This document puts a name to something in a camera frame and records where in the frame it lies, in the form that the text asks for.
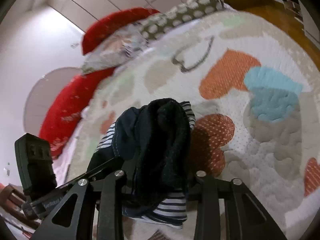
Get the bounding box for navy frog print pants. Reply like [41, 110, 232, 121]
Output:
[87, 98, 195, 229]

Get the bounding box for long red pillow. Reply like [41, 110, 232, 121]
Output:
[38, 67, 115, 159]

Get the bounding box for rounded pale pink headboard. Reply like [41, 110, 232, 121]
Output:
[23, 67, 81, 135]

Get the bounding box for heart pattern quilted bedspread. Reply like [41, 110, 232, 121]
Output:
[66, 11, 319, 239]

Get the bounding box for grey floral pillow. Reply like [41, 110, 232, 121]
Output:
[81, 23, 147, 75]

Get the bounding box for red pillow at back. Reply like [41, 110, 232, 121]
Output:
[81, 7, 159, 55]

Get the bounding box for olive white spotted bolster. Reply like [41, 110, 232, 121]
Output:
[139, 0, 225, 41]

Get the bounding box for white open shelf unit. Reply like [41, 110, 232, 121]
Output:
[282, 0, 319, 48]

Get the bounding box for white wall switch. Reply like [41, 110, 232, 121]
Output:
[71, 43, 79, 49]

